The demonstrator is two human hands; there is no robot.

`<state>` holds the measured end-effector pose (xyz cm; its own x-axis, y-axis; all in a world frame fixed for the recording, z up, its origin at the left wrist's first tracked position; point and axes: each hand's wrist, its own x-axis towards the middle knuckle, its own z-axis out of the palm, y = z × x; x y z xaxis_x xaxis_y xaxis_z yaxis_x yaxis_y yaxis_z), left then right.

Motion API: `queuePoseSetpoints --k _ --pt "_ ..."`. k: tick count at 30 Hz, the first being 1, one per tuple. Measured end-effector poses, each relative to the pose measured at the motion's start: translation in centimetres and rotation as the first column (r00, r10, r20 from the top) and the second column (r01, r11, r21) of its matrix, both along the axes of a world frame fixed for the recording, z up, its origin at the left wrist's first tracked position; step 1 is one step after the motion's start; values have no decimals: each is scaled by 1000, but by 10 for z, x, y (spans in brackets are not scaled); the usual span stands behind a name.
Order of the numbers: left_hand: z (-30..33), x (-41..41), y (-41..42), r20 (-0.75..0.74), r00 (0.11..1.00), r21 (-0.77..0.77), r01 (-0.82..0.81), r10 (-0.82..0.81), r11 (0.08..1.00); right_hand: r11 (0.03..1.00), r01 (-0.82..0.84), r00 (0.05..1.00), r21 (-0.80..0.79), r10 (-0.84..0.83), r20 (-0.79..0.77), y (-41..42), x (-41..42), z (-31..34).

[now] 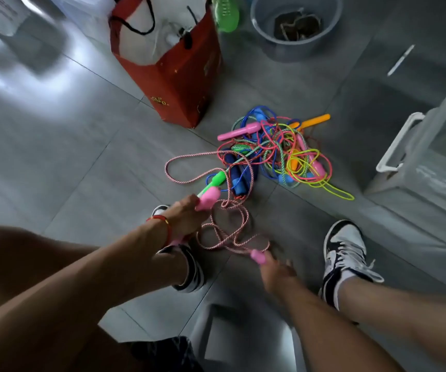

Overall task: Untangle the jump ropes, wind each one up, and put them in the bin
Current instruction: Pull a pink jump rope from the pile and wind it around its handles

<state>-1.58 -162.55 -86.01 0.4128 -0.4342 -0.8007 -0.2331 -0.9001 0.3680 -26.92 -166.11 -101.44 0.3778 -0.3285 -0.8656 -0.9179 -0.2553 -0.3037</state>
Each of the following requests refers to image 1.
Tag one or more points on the person's left shoe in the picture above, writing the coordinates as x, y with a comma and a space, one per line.
192, 271

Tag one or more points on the person's right shoe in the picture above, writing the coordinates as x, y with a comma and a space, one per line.
343, 247

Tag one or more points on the red paper bag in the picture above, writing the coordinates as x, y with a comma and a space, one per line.
184, 89

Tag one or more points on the grey plastic basin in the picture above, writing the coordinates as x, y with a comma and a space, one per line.
261, 19

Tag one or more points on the person's left forearm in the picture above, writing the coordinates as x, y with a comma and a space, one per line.
72, 294

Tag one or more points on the grey plastic stool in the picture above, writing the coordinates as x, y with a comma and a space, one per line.
242, 337

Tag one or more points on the person's left leg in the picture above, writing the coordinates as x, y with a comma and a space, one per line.
13, 247

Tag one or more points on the grey plastic storage bin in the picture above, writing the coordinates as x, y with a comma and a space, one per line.
440, 182

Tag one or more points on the person's left hand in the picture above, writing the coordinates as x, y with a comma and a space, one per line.
188, 222

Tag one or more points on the person's shoe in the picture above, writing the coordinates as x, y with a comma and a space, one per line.
343, 247
192, 271

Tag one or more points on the person's right hand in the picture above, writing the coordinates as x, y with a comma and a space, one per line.
281, 276

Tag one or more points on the person's right forearm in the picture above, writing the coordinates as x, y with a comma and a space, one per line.
331, 337

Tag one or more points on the white marker pen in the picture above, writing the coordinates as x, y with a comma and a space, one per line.
400, 60

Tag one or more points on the person's leg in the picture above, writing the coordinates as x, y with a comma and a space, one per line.
420, 317
13, 247

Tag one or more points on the green spray bottle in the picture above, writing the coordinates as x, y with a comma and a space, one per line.
227, 15

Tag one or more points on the person's right leg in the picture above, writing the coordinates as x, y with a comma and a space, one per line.
420, 317

